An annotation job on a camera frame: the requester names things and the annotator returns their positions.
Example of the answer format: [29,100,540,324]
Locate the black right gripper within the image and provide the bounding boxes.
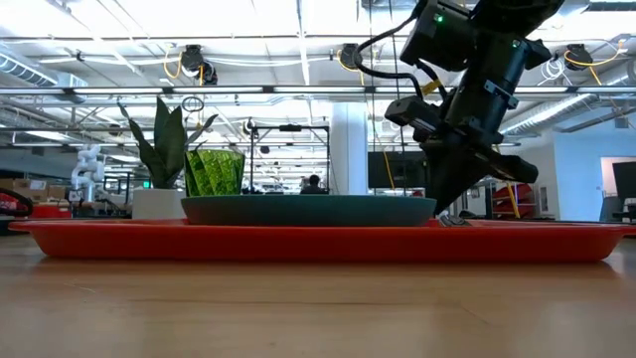
[385,74,538,215]

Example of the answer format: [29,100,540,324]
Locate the spoon with teal handle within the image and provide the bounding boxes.
[436,211,472,229]

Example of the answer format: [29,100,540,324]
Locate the teal round plate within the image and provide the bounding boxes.
[180,193,438,229]

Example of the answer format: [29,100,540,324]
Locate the red plastic tray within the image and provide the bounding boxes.
[8,217,636,264]

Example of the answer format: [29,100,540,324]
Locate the green faceted glass cup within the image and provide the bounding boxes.
[183,148,246,198]

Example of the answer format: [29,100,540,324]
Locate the black monitor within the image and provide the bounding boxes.
[367,151,429,190]

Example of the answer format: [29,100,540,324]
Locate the shelf with red bins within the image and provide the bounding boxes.
[489,181,539,219]

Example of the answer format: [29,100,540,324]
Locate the white building column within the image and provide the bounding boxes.
[330,102,369,196]

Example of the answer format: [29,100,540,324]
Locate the person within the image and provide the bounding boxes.
[299,173,329,196]

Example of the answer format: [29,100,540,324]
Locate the long ceiling light strip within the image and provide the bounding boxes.
[0,85,636,95]

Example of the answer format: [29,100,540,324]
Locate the green snake plant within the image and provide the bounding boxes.
[117,96,220,190]

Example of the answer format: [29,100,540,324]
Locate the white plant pot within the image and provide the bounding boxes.
[131,187,188,221]

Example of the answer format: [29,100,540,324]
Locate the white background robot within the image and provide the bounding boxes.
[71,143,106,204]

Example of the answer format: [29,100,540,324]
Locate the red bin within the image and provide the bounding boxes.
[29,204,74,220]

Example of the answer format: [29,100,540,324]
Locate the cardboard boxes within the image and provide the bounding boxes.
[0,177,67,201]

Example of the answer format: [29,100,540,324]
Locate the red object with black loop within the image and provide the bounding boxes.
[0,187,35,219]

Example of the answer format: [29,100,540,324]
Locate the yellow hanging cable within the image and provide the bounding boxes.
[504,182,522,220]
[380,148,398,191]

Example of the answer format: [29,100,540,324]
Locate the black hanging cable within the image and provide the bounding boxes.
[368,0,375,150]
[389,0,406,193]

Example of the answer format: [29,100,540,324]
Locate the silver ceiling duct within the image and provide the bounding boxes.
[0,49,89,104]
[499,91,636,140]

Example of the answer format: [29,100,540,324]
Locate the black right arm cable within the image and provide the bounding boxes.
[353,12,448,100]

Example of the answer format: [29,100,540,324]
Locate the black background rig frame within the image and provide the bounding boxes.
[247,123,332,195]

